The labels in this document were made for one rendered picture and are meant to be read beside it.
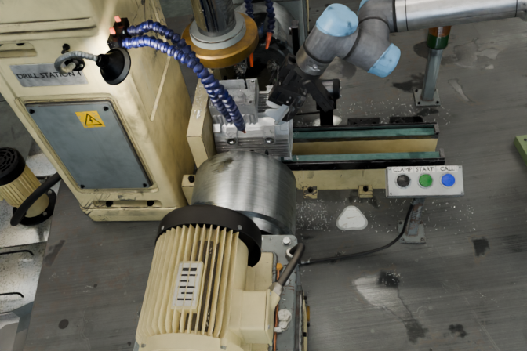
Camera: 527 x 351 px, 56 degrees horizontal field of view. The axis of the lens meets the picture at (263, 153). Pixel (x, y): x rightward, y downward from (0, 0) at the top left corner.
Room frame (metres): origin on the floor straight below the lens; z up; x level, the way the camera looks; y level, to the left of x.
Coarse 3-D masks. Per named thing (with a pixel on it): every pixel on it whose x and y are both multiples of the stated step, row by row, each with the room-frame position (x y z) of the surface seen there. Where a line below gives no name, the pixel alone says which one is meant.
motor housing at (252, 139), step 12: (264, 96) 0.96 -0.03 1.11; (264, 108) 0.92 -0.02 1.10; (264, 120) 0.90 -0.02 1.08; (240, 132) 0.89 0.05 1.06; (252, 132) 0.88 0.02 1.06; (276, 132) 0.87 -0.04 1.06; (288, 132) 0.86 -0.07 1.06; (216, 144) 0.88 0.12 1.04; (240, 144) 0.87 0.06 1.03; (252, 144) 0.87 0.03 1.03; (264, 144) 0.86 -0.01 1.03; (276, 144) 0.85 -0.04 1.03; (288, 144) 0.84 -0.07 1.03; (276, 156) 0.85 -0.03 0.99; (288, 156) 0.85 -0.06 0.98
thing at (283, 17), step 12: (264, 0) 1.34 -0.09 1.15; (240, 12) 1.29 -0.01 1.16; (264, 12) 1.26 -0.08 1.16; (276, 12) 1.27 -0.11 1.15; (288, 12) 1.30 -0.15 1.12; (264, 24) 1.20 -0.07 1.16; (276, 24) 1.21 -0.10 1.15; (288, 24) 1.24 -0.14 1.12; (264, 36) 1.15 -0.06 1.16; (276, 36) 1.16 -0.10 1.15; (288, 36) 1.18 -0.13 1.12; (264, 48) 1.15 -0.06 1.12; (276, 48) 1.15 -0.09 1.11; (288, 48) 1.14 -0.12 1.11; (264, 60) 1.15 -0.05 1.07; (276, 60) 1.14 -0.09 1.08; (228, 72) 1.17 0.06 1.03; (252, 72) 1.16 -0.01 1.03; (264, 72) 1.15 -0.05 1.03; (276, 72) 1.12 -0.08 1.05; (264, 84) 1.15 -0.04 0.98
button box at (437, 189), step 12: (396, 168) 0.67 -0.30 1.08; (408, 168) 0.67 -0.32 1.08; (420, 168) 0.66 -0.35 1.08; (432, 168) 0.65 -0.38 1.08; (444, 168) 0.65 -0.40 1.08; (456, 168) 0.64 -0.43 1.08; (396, 180) 0.65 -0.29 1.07; (432, 180) 0.63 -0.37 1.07; (456, 180) 0.62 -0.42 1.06; (396, 192) 0.63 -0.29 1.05; (408, 192) 0.62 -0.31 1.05; (420, 192) 0.61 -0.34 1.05; (432, 192) 0.61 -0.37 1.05; (444, 192) 0.60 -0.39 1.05; (456, 192) 0.60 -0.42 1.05
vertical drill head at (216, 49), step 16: (192, 0) 0.93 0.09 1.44; (208, 0) 0.91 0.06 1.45; (224, 0) 0.93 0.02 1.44; (208, 16) 0.92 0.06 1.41; (224, 16) 0.92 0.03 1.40; (240, 16) 0.97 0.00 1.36; (192, 32) 0.95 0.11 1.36; (208, 32) 0.92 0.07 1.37; (224, 32) 0.92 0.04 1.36; (240, 32) 0.92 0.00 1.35; (256, 32) 0.94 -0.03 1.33; (192, 48) 0.92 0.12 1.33; (208, 48) 0.90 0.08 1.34; (224, 48) 0.90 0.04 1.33; (240, 48) 0.89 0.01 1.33; (208, 64) 0.88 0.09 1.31; (224, 64) 0.87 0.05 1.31; (240, 64) 0.90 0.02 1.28
